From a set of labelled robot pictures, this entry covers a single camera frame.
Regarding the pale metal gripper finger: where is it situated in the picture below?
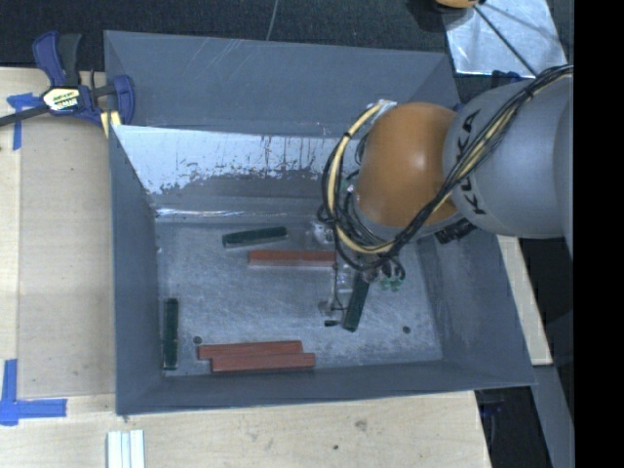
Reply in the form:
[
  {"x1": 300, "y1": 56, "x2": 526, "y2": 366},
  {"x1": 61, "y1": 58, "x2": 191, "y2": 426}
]
[
  {"x1": 323, "y1": 283, "x2": 353, "y2": 329},
  {"x1": 317, "y1": 265, "x2": 345, "y2": 312}
]

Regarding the dark green flat block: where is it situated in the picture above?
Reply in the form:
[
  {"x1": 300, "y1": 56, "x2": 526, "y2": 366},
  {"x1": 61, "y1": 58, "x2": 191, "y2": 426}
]
[
  {"x1": 161, "y1": 297, "x2": 180, "y2": 371},
  {"x1": 341, "y1": 272, "x2": 371, "y2": 333},
  {"x1": 221, "y1": 226, "x2": 290, "y2": 250}
]

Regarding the red-brown flat block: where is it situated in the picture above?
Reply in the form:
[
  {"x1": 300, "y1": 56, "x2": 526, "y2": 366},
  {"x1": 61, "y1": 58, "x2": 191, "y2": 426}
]
[
  {"x1": 196, "y1": 339, "x2": 305, "y2": 361},
  {"x1": 247, "y1": 249, "x2": 338, "y2": 269},
  {"x1": 210, "y1": 352, "x2": 317, "y2": 374}
]

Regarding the grey metal bin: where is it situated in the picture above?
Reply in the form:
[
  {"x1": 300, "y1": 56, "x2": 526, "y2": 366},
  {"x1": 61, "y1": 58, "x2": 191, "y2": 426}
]
[{"x1": 102, "y1": 29, "x2": 538, "y2": 416}]

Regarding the pale wood flat board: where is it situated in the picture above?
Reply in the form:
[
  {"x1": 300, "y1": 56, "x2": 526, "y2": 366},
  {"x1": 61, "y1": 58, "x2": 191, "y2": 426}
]
[{"x1": 16, "y1": 123, "x2": 119, "y2": 400}]

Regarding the black cylinder on white bracket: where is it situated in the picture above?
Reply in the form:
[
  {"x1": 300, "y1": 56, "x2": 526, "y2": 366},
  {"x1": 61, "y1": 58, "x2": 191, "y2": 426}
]
[{"x1": 435, "y1": 221, "x2": 478, "y2": 246}]

